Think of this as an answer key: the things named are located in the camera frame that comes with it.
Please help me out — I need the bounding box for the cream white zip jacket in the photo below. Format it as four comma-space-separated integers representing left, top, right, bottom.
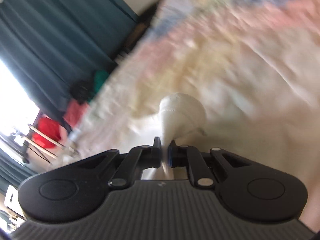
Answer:
143, 93, 207, 180

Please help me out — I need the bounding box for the teal curtain right of window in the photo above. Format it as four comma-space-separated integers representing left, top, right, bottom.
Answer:
0, 150, 36, 195

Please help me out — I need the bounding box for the teal curtain of window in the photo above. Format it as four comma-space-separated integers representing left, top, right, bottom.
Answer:
1, 0, 138, 121
0, 150, 36, 195

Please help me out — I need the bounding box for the red bag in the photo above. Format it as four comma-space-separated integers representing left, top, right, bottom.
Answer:
29, 115, 67, 149

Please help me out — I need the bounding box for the pink cloth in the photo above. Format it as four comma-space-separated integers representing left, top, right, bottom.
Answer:
63, 99, 89, 129

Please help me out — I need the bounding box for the black cloth pile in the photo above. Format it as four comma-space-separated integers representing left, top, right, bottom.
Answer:
69, 79, 95, 105

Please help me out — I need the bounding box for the green cloth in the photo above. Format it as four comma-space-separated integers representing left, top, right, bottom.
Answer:
92, 70, 109, 95

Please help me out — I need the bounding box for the pastel tie-dye bed sheet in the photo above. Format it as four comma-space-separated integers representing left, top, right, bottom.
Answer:
53, 0, 319, 231

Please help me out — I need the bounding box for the teal curtain left of window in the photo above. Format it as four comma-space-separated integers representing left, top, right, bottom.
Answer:
1, 0, 138, 121

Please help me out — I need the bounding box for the bright window with dark frame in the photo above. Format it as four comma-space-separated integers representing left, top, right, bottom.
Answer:
0, 62, 40, 136

